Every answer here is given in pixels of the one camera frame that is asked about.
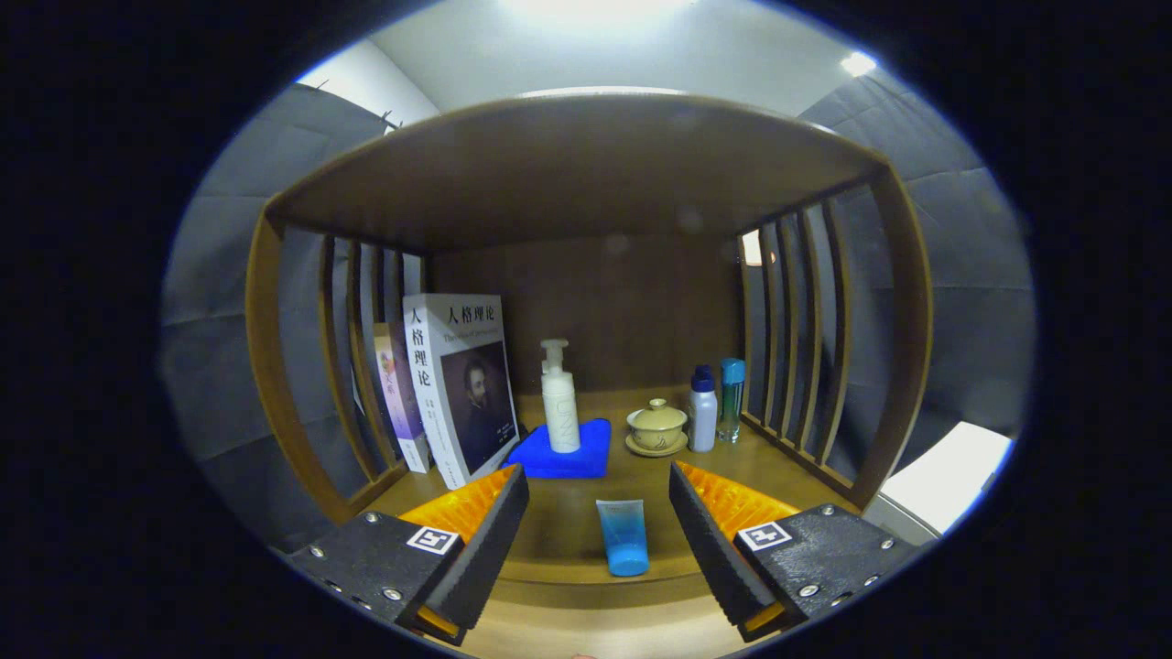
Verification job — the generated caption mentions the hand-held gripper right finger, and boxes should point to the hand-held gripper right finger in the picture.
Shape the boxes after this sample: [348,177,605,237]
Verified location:
[668,460,921,644]

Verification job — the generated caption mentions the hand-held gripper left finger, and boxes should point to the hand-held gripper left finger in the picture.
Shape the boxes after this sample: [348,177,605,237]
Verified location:
[284,462,531,646]

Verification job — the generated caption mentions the blue cosmetic tube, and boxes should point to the blue cosmetic tube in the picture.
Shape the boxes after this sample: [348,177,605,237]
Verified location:
[596,499,650,578]

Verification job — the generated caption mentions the wooden countertop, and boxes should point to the wooden countertop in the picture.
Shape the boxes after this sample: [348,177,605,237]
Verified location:
[362,384,862,587]

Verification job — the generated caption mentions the white grey filing cabinet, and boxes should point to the white grey filing cabinet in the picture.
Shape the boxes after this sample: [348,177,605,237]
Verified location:
[865,421,1015,546]

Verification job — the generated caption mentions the wooden cabinet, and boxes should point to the wooden cabinet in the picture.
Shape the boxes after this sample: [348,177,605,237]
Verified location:
[244,92,935,587]

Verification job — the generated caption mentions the blue folded cloth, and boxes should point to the blue folded cloth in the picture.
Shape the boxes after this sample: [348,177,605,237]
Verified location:
[505,418,613,480]

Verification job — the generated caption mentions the white bottle blue cap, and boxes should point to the white bottle blue cap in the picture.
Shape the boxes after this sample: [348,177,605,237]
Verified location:
[689,365,719,454]

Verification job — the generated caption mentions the yellow lidded teacup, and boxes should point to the yellow lidded teacup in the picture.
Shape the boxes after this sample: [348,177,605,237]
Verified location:
[625,398,689,459]

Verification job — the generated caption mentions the white pump bottle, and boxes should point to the white pump bottle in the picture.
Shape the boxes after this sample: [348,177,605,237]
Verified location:
[539,339,582,455]

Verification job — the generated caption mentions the teal clear bottle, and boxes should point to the teal clear bottle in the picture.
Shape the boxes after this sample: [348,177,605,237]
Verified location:
[719,358,746,445]

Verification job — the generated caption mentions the white portrait book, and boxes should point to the white portrait book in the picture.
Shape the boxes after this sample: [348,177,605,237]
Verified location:
[403,293,521,491]

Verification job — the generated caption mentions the purple book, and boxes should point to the purple book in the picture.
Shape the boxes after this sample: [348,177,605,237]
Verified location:
[373,320,433,474]

